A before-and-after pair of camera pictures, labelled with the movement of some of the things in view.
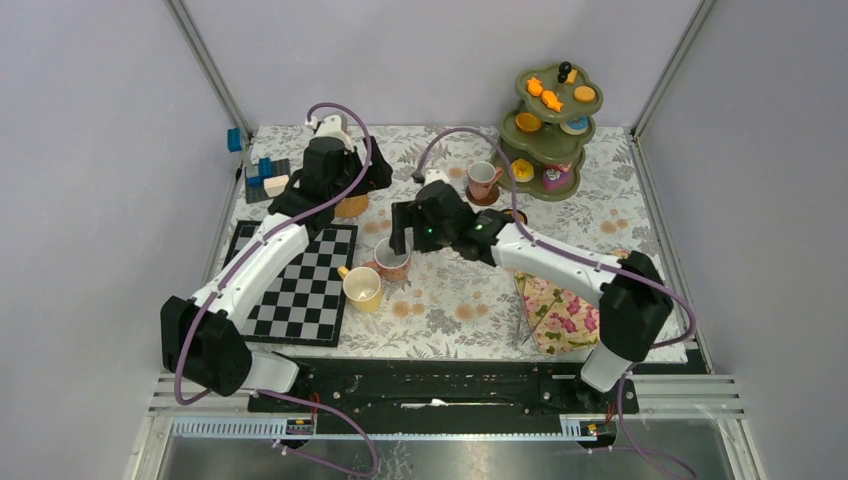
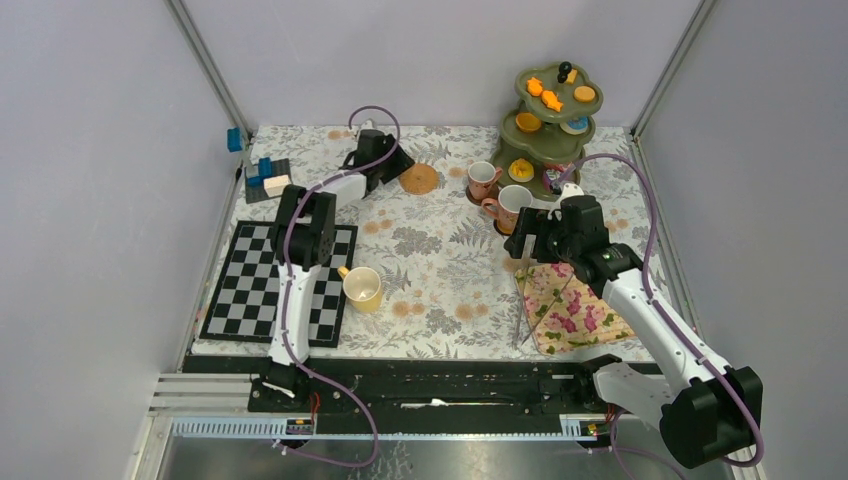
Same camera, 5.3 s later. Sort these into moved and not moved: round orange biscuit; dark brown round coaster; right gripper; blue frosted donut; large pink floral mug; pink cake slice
Moved: large pink floral mug; right gripper
Not moved: dark brown round coaster; pink cake slice; round orange biscuit; blue frosted donut
